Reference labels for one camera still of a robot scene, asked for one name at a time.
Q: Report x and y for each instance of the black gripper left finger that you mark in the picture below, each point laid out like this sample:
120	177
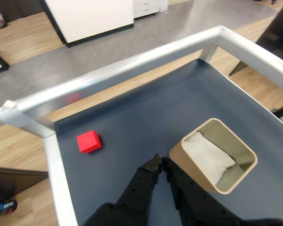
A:
141	183

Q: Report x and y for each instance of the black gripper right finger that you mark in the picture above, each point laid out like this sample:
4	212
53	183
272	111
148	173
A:
191	200

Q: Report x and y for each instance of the red cube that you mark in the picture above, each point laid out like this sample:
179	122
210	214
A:
88	142

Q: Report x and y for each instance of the beige square box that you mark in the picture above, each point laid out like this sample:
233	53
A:
191	169

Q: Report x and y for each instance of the white crumpled cloth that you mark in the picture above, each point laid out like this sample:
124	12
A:
210	157

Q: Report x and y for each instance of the dark brown cabinet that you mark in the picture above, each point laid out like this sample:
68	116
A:
11	181

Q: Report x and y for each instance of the black printed object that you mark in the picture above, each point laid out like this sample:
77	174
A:
3	208

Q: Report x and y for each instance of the white drawer cabinet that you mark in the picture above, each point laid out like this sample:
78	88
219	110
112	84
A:
147	7

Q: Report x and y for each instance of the black furniture leg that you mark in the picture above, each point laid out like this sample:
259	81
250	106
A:
276	30

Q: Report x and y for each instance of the silver aluminium frame rail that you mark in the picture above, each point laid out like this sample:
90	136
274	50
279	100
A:
132	63

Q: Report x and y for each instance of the white frame end cap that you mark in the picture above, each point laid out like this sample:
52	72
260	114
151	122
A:
9	104

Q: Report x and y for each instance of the white panel with black frame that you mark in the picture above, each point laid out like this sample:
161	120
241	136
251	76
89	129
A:
89	16

